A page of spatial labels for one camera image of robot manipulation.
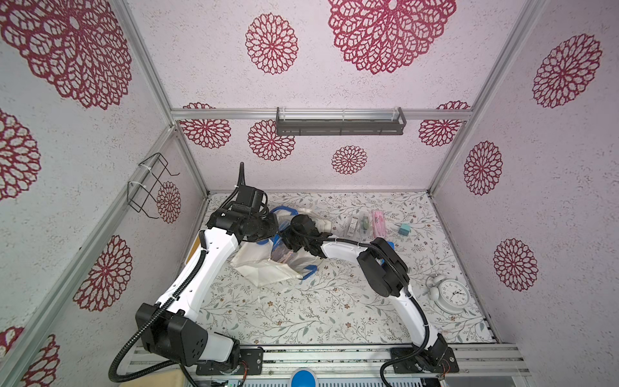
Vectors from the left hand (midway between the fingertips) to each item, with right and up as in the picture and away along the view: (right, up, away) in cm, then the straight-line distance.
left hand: (278, 231), depth 78 cm
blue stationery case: (+45, -7, +22) cm, 50 cm away
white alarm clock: (+59, -23, +6) cm, 64 cm away
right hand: (-4, -1, +19) cm, 19 cm away
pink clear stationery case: (+41, +1, +29) cm, 50 cm away
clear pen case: (+29, 0, +28) cm, 41 cm away
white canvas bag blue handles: (-3, -9, -4) cm, 11 cm away
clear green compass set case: (+35, +1, +28) cm, 45 cm away
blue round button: (+8, -42, -8) cm, 44 cm away
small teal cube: (+52, -1, +28) cm, 59 cm away
